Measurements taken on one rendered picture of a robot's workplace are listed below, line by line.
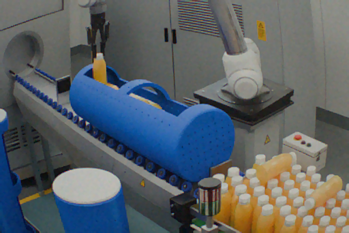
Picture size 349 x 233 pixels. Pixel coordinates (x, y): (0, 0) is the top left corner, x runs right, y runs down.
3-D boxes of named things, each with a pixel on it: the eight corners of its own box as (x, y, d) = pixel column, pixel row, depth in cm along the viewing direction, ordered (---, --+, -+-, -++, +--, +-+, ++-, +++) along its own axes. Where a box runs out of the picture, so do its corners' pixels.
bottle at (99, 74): (100, 93, 265) (98, 60, 259) (91, 90, 269) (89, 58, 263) (110, 88, 269) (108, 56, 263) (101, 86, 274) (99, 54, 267)
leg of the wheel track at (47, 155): (56, 187, 409) (42, 113, 385) (58, 191, 404) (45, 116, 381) (50, 189, 406) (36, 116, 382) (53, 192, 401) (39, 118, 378)
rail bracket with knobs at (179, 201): (189, 212, 205) (189, 189, 201) (202, 219, 200) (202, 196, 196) (168, 221, 200) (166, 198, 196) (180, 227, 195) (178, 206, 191)
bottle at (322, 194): (332, 193, 171) (306, 212, 162) (329, 176, 171) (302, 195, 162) (344, 189, 165) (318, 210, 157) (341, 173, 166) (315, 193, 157)
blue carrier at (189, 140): (118, 107, 292) (111, 54, 280) (237, 164, 226) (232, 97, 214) (73, 127, 277) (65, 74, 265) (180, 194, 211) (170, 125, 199)
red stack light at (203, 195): (211, 189, 158) (211, 177, 157) (225, 196, 153) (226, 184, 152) (193, 197, 155) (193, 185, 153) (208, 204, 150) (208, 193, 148)
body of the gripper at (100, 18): (101, 9, 259) (101, 26, 263) (86, 13, 255) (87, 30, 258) (108, 10, 254) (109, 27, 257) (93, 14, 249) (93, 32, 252)
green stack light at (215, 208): (211, 203, 160) (211, 189, 158) (225, 210, 155) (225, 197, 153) (193, 211, 157) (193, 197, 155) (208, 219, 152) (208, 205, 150)
